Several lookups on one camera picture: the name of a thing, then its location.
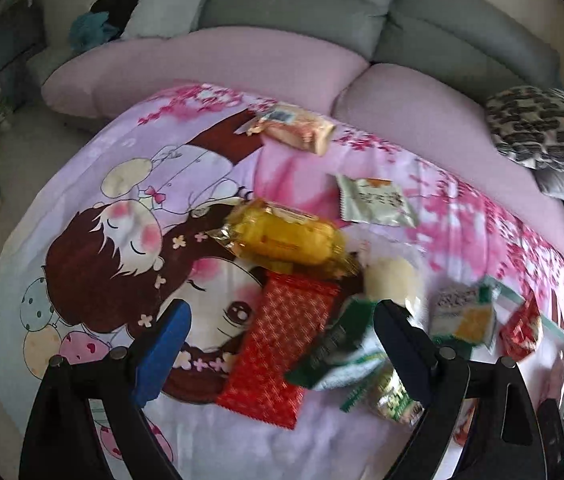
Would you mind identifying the red patterned snack packet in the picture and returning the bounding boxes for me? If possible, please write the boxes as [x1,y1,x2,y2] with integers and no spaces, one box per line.
[216,272,341,431]

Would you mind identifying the small red snack packet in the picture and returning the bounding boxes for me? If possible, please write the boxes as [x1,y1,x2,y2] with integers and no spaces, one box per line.
[499,292,545,361]

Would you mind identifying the pale green snack packet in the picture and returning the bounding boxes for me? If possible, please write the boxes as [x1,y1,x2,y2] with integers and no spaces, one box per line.
[336,174,419,228]

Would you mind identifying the light grey pillow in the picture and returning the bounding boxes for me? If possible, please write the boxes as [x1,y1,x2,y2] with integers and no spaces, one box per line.
[121,0,217,41]

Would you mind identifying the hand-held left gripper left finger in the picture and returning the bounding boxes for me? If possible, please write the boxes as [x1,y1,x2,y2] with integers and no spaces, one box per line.
[18,299,193,480]

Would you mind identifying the orange snack packet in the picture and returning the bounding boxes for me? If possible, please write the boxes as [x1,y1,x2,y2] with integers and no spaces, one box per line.
[247,102,337,156]

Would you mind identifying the teal cloth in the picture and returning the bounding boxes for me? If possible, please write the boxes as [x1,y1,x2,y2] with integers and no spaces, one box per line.
[68,10,123,53]

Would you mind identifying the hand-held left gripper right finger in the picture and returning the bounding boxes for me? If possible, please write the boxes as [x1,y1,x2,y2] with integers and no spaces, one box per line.
[373,299,564,480]

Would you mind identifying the dark clothes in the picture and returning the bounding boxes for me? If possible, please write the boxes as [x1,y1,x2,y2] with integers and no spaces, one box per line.
[89,0,143,31]

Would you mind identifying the white tray teal rim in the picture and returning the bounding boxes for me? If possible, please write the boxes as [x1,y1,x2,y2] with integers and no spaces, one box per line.
[482,277,564,471]

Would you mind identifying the dark green white snack packet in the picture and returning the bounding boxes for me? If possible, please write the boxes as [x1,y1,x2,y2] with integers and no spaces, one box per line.
[286,297,393,393]

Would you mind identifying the printed cartoon blanket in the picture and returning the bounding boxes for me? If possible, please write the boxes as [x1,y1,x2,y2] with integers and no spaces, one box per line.
[0,84,564,480]

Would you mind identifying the black cabinet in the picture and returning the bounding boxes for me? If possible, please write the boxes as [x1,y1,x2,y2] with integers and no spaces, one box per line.
[0,0,45,106]

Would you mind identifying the green yellow snack packet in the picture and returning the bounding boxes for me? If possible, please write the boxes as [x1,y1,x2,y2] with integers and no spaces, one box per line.
[344,365,425,428]

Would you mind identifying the green white pastry packet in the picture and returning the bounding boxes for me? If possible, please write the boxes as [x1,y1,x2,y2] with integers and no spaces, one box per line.
[426,282,500,348]

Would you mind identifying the grey sofa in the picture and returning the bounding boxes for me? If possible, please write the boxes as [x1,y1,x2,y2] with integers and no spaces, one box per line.
[27,0,564,276]

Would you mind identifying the clear white bun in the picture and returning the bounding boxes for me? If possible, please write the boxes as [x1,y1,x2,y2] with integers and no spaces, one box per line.
[362,255,425,321]

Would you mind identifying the black white patterned pillow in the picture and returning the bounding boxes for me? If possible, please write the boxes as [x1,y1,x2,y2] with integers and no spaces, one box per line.
[484,85,564,171]

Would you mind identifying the pink sofa cover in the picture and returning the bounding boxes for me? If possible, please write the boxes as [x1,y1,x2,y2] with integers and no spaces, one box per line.
[41,26,564,261]

